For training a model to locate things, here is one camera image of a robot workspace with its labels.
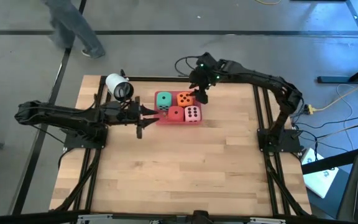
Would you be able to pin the white box with blue print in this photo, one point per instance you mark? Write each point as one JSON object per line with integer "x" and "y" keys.
{"x": 319, "y": 180}

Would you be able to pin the black diagonal frame strut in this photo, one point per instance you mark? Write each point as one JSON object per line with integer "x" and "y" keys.
{"x": 337, "y": 160}

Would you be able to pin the pink translucent plastic bin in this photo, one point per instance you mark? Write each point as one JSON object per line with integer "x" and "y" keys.
{"x": 194, "y": 123}

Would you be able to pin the black camera rig crossbar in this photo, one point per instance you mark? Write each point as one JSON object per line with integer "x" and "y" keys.
{"x": 26, "y": 218}

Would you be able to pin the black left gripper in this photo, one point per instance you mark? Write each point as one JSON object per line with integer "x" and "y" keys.
{"x": 123, "y": 113}

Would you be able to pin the person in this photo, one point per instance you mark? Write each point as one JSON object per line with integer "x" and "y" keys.
{"x": 73, "y": 25}

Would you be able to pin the large pink foam die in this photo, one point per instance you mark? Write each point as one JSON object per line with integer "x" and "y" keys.
{"x": 193, "y": 113}

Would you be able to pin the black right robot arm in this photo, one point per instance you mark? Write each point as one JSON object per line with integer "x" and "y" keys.
{"x": 269, "y": 84}

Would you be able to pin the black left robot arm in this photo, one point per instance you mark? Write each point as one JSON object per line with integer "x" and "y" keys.
{"x": 61, "y": 116}

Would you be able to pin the large teal foam die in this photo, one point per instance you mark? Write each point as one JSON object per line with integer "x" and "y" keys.
{"x": 164, "y": 101}

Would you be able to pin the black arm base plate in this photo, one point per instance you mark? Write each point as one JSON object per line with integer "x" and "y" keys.
{"x": 73, "y": 143}
{"x": 292, "y": 146}

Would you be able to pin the large red foam die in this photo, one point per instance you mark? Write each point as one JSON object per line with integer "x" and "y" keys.
{"x": 176, "y": 114}

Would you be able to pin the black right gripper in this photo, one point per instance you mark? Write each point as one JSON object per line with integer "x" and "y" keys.
{"x": 205, "y": 73}

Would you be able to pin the large orange foam die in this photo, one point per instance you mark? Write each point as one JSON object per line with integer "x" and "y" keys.
{"x": 184, "y": 99}

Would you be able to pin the black aluminium table frame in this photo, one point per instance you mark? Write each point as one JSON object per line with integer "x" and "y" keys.
{"x": 166, "y": 79}

